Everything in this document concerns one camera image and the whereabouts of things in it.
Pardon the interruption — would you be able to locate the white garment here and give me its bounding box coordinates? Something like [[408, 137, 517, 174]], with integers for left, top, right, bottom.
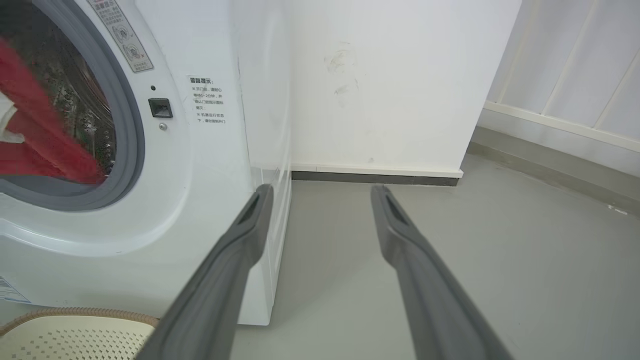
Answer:
[[0, 92, 25, 145]]

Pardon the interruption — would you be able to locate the white front-load washing machine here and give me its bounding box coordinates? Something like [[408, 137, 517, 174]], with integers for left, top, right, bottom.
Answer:
[[0, 0, 293, 327]]

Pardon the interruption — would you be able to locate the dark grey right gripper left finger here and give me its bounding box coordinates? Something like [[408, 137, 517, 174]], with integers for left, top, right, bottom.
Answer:
[[136, 183, 275, 360]]

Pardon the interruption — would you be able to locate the white slatted railing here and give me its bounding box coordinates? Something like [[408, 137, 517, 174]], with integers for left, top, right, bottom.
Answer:
[[483, 0, 640, 154]]

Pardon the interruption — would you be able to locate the cream perforated laundry basket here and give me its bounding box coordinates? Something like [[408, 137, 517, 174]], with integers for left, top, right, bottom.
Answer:
[[0, 307, 160, 360]]

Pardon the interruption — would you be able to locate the red garment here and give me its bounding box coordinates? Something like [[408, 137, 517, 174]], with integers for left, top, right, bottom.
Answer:
[[0, 39, 107, 185]]

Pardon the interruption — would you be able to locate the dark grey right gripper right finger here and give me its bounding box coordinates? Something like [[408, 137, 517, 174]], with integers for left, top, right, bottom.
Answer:
[[370, 184, 516, 360]]

